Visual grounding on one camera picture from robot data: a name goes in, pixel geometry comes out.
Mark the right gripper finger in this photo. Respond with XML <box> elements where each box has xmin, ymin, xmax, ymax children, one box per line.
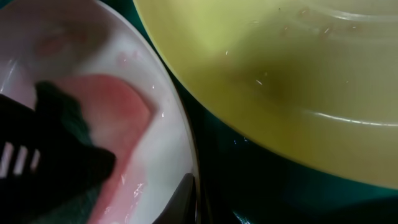
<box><xmin>153</xmin><ymin>173</ymin><xmax>196</xmax><ymax>224</ymax></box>

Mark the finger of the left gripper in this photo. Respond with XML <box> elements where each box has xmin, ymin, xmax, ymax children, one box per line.
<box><xmin>1</xmin><ymin>82</ymin><xmax>116</xmax><ymax>223</ymax></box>

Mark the green and orange sponge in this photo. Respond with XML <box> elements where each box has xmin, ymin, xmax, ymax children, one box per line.
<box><xmin>30</xmin><ymin>73</ymin><xmax>155</xmax><ymax>224</ymax></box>

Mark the white plate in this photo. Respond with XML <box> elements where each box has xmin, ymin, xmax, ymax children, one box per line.
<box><xmin>1</xmin><ymin>1</ymin><xmax>197</xmax><ymax>223</ymax></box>

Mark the yellow-green plate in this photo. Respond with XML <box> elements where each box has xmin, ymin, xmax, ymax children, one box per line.
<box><xmin>135</xmin><ymin>0</ymin><xmax>397</xmax><ymax>188</ymax></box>

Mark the teal plastic serving tray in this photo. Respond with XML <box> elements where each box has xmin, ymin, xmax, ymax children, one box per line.
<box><xmin>109</xmin><ymin>1</ymin><xmax>397</xmax><ymax>223</ymax></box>

